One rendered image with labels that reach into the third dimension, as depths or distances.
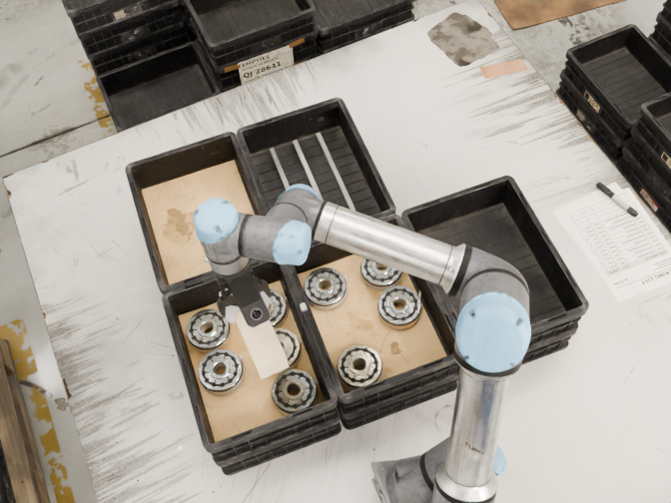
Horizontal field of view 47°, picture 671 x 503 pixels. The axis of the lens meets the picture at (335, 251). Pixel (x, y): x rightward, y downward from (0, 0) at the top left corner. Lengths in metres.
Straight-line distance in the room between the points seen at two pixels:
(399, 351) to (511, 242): 0.41
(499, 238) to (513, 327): 0.75
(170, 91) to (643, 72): 1.80
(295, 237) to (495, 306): 0.34
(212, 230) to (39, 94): 2.47
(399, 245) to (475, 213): 0.66
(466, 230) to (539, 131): 0.50
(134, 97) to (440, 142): 1.33
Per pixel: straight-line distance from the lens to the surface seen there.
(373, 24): 3.03
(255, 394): 1.81
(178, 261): 2.00
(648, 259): 2.20
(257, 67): 2.92
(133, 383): 2.04
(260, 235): 1.30
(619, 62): 3.22
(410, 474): 1.70
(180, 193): 2.12
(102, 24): 3.13
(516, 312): 1.27
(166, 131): 2.43
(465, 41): 2.57
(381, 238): 1.39
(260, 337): 1.56
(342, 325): 1.86
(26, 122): 3.61
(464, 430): 1.42
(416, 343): 1.84
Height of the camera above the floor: 2.52
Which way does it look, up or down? 60 degrees down
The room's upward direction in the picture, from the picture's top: 6 degrees counter-clockwise
